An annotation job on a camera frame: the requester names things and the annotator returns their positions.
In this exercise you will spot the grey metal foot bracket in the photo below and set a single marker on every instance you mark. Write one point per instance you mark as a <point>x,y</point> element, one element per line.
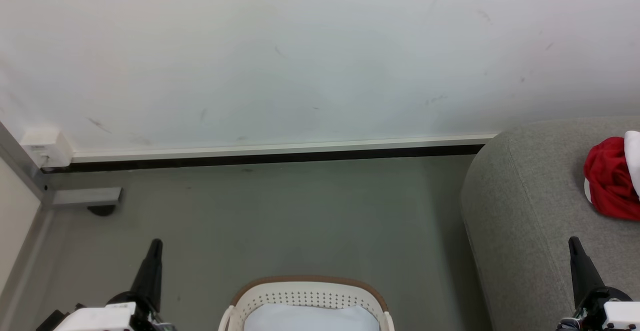
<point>85,197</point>

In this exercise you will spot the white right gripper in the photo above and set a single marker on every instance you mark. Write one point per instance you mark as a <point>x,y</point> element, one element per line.
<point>617,316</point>

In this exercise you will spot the white laundry basket brown rim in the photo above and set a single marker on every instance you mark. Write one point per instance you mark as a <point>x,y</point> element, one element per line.
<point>300,296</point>

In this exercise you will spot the grey metal partition frame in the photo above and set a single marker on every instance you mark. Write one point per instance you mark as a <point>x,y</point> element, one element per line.
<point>27,176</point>

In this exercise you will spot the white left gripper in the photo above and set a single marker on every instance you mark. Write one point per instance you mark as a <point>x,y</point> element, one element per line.
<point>95,318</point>

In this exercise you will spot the white wall socket box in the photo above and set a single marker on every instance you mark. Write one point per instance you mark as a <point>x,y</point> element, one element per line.
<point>47,148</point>

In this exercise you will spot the grey fabric sofa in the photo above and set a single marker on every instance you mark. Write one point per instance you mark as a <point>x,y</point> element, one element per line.
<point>525,211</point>

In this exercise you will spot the black round partition foot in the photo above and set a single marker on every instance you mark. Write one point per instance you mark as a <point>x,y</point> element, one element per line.
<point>101,210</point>

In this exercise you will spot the red and white garment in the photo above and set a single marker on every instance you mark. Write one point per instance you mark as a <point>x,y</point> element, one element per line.
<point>610,181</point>

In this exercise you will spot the white and black skirting board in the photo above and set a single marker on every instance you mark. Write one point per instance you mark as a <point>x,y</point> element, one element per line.
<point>275,149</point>

